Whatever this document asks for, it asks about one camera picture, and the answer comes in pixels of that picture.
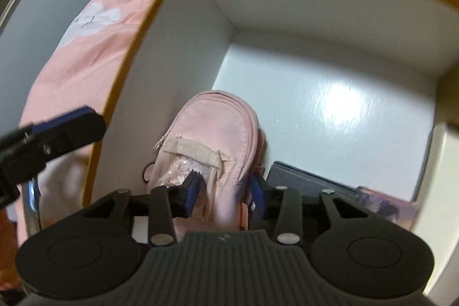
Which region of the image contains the photo card with picture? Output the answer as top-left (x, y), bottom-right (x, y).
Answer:
top-left (357, 186), bottom-right (419, 231)

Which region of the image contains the dark grey flat box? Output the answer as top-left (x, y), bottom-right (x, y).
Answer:
top-left (267, 161), bottom-right (359, 201)

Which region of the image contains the pink pouch bag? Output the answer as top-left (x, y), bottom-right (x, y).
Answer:
top-left (143, 91), bottom-right (264, 238)

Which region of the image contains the pink patterned bed sheet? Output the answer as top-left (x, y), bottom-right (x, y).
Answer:
top-left (20, 0), bottom-right (166, 227)

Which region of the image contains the orange cardboard storage box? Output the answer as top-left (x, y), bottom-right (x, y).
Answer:
top-left (80, 0), bottom-right (459, 306)

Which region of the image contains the white rectangular box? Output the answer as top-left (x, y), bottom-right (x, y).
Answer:
top-left (413, 123), bottom-right (458, 305)

